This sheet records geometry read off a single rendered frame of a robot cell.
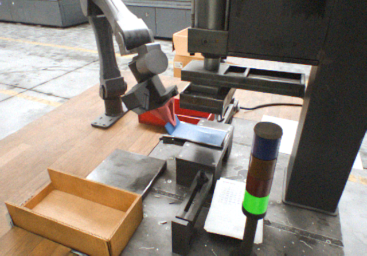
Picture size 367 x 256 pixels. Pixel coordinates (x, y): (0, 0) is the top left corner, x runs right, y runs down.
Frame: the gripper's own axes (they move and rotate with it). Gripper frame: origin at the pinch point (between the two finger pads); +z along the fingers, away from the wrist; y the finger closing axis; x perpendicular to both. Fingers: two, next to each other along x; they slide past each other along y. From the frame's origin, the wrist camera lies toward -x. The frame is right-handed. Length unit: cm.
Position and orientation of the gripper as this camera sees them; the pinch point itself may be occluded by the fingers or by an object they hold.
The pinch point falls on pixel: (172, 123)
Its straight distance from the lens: 76.6
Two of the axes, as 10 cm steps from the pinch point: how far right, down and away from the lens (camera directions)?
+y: 8.2, -2.6, -5.2
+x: 3.6, -4.8, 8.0
